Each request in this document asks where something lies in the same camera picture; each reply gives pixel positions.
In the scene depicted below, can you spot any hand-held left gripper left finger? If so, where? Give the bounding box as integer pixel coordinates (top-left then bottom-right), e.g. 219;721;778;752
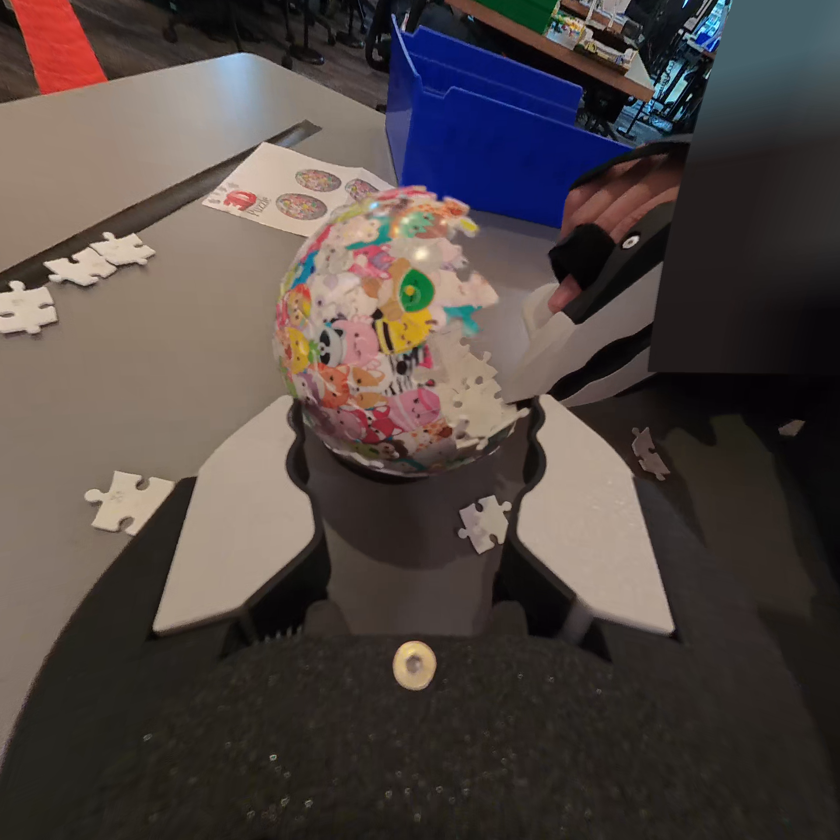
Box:
152;397;327;636

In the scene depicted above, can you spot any green storage bin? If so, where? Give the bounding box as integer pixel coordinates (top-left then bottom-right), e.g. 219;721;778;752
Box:
482;0;562;35

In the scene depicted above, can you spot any blue storage bin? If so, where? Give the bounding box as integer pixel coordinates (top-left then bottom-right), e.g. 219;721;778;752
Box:
384;16;634;229

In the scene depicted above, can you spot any black ball stand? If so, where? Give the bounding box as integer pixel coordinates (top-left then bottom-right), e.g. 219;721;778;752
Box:
322;453;460;487

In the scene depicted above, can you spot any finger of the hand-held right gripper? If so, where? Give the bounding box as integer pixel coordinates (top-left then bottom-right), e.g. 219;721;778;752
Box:
504;271;662;403
560;340;655;403

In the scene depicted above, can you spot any wooden table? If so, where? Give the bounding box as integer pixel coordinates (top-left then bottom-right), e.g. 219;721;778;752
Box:
446;0;657;102

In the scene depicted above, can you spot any printed instruction sheet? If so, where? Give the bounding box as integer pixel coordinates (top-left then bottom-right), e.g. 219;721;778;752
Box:
202;141;395;237

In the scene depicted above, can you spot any black office chair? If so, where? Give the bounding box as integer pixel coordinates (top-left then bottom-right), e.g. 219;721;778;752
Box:
276;0;395;73

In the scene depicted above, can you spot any orange traffic cone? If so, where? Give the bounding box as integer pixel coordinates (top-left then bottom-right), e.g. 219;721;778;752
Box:
12;0;109;94

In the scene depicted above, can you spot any colourful 3D puzzle ball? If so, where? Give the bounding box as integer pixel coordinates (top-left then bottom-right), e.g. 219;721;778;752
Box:
272;185;529;476

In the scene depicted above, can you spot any person's dark clothing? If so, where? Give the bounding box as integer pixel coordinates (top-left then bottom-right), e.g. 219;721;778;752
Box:
715;453;840;840

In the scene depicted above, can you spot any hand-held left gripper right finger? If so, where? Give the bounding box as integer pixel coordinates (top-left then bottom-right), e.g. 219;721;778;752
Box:
499;394;677;642

